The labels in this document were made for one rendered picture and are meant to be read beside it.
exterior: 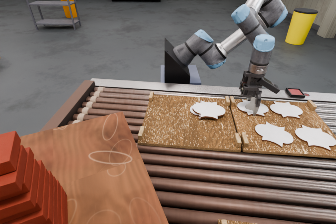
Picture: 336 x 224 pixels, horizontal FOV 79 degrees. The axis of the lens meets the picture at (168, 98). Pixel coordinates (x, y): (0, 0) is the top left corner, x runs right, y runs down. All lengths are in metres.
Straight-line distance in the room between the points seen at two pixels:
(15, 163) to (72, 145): 0.38
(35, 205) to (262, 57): 0.84
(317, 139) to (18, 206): 0.99
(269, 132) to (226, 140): 0.19
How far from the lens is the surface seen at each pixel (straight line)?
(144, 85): 1.23
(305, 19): 5.21
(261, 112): 1.07
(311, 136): 1.04
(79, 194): 0.63
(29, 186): 0.42
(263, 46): 0.90
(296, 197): 0.84
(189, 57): 1.34
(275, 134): 0.97
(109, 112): 1.04
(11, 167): 0.38
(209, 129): 0.91
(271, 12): 1.34
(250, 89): 0.98
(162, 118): 0.94
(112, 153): 0.68
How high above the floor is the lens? 1.55
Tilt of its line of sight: 35 degrees down
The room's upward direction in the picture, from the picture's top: 1 degrees clockwise
